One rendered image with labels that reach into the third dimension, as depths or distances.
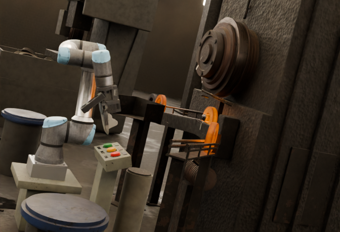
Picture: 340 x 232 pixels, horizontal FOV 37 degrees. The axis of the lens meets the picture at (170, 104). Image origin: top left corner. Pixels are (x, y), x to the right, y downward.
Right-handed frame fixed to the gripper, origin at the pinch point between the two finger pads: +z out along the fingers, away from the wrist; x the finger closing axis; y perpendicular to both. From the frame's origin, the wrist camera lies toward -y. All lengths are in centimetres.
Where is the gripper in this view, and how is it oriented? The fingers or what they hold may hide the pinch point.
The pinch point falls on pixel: (105, 131)
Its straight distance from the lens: 222.5
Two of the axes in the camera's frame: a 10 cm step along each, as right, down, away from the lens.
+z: 1.0, 9.7, 2.1
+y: 9.4, -1.6, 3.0
